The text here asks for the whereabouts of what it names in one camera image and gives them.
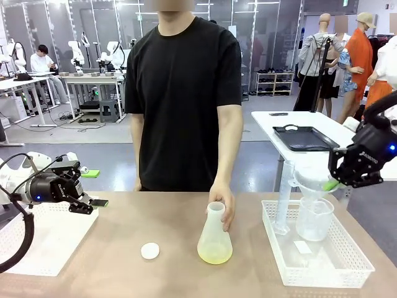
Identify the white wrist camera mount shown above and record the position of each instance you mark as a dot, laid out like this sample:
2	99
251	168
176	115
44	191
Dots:
73	156
352	124

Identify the clear plastic graduated cylinder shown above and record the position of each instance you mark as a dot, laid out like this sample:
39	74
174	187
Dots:
283	198

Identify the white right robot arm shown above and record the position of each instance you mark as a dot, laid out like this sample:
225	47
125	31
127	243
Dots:
390	169

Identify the black smartphone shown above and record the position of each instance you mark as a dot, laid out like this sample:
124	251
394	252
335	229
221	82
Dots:
278	114

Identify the clear plastic measuring beaker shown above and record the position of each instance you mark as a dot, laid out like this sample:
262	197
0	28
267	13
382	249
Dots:
314	223

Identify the black plastic tray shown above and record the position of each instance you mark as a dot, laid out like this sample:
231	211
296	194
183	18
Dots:
305	138

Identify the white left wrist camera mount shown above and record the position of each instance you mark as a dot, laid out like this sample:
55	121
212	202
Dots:
73	156

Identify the white background work table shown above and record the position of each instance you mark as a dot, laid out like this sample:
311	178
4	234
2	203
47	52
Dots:
93	79

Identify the white perforated flat mat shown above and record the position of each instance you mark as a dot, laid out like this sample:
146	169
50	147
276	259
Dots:
52	239

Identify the mannequin in white shirt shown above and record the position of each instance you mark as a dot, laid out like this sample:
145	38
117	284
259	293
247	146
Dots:
386	65

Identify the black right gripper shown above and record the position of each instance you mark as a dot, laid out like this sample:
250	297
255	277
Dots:
369	149

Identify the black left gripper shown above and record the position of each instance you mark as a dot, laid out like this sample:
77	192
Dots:
52	187

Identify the grey plastic stool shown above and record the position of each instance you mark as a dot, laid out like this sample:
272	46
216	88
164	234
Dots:
109	110

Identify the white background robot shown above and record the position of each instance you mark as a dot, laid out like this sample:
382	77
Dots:
15	56
113	57
76	52

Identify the shoe rack with shoes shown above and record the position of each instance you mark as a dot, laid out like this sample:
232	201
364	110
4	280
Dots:
274	82

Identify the white round flask cap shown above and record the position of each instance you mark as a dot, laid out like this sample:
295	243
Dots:
150	251

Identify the white background desk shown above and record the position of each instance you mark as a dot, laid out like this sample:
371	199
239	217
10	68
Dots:
18	84

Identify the person's left hand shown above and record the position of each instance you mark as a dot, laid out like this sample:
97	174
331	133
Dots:
226	201

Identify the small white paper slip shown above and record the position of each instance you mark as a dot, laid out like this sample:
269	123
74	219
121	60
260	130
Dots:
302	247

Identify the mannequin in grey shirt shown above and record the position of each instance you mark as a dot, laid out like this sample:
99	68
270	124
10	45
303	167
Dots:
313	56

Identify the figure in blue floral dress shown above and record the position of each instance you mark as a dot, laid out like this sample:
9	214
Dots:
347	77

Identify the person in black t-shirt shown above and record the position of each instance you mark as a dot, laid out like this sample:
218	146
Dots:
183	93

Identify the mannequin in orange coat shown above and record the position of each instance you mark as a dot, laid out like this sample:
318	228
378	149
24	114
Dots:
361	52

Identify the black cap on desk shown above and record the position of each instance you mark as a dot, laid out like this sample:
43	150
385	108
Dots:
23	76

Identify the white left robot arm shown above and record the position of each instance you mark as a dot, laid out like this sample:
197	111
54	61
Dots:
10	178

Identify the clear plastic funnel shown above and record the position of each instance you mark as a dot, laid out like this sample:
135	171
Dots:
310	186

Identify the person's left forearm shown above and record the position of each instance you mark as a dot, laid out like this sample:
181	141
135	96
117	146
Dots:
229	146

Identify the person's right hand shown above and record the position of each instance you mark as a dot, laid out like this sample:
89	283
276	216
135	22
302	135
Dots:
137	187

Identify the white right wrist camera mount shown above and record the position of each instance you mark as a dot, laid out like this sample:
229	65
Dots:
352	124

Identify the white perforated plastic basket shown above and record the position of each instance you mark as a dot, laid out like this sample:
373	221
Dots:
328	273

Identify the translucent plastic erlenmeyer flask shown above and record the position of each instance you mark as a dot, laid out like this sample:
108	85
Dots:
214	248

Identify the person's right forearm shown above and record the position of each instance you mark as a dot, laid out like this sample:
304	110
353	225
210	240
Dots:
138	149

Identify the seated person in white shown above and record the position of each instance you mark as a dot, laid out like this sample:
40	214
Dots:
40	63

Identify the black camera tripod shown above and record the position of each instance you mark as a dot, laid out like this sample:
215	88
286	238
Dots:
321	68

